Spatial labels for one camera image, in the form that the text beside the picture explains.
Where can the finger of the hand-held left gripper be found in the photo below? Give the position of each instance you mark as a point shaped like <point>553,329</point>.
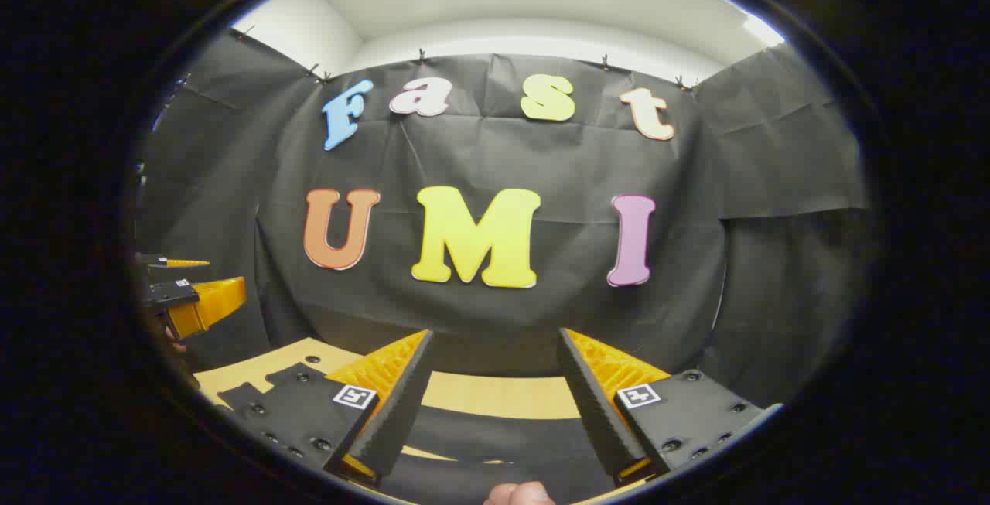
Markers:
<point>182,262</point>
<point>209,302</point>

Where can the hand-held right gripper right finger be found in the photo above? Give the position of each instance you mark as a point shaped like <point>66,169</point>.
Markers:
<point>595,412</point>

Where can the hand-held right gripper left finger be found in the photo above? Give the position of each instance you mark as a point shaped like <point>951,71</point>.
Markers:
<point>394,420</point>

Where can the dark grey jeans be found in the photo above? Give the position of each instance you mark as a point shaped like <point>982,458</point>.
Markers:
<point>503,443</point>

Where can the black backdrop cloth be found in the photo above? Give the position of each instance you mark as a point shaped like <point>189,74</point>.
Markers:
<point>541,165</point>

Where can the white ceiling light panel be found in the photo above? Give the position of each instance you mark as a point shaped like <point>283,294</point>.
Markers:
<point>764,30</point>

